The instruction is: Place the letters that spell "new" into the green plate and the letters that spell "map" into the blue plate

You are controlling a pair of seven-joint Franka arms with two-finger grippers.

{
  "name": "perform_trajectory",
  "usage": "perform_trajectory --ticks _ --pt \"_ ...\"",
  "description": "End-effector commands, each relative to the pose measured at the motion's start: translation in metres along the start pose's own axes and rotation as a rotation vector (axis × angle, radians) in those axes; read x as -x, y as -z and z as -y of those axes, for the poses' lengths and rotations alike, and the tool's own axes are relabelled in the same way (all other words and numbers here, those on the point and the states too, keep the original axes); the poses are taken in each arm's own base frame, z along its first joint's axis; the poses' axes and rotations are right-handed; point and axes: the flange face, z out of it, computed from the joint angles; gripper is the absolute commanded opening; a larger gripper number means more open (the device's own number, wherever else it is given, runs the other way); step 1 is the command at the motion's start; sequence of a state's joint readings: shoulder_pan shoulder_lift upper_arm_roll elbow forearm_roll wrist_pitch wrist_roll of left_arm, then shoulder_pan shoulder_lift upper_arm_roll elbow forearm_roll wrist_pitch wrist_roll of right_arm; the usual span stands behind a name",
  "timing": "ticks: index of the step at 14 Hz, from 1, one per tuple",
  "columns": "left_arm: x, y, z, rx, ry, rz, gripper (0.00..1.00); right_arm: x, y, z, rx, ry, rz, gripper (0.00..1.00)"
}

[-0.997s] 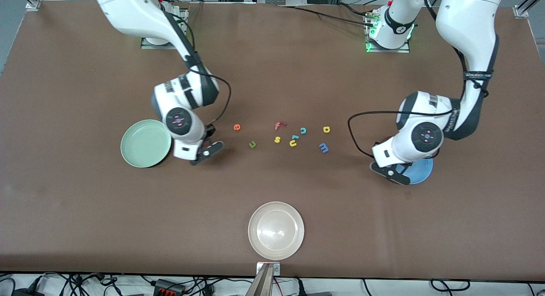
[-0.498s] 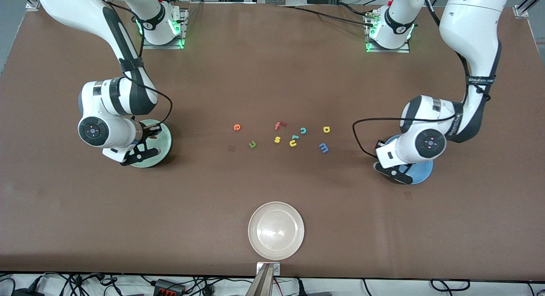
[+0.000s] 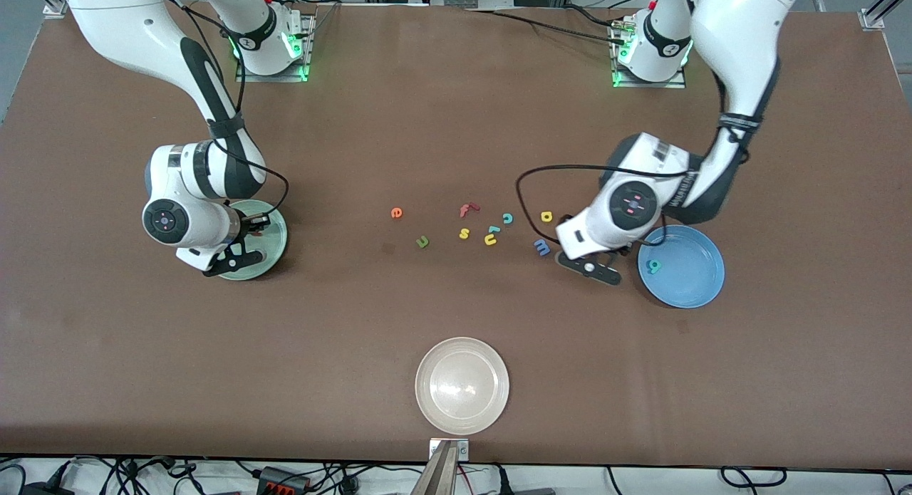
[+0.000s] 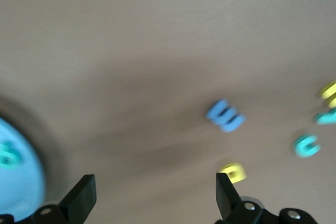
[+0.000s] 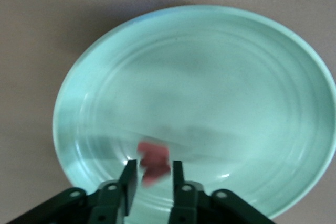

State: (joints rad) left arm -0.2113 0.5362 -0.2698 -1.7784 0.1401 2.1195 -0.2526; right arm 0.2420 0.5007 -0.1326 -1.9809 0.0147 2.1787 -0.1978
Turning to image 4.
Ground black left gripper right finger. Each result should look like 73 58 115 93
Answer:
215 172 316 224

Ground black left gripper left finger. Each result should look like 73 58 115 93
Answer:
33 174 97 224

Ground yellow foam letter d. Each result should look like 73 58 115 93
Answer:
219 162 247 184

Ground teal foam letter g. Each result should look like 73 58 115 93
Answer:
0 141 21 170

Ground blue foam letter m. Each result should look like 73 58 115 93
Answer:
205 99 247 133

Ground blue plate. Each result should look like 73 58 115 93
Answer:
0 115 47 216

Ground teal foam letter c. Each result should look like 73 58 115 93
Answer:
293 134 322 158

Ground teal foam letter l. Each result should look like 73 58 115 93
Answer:
313 108 336 125

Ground yellow foam letter u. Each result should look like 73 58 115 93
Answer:
317 80 336 109

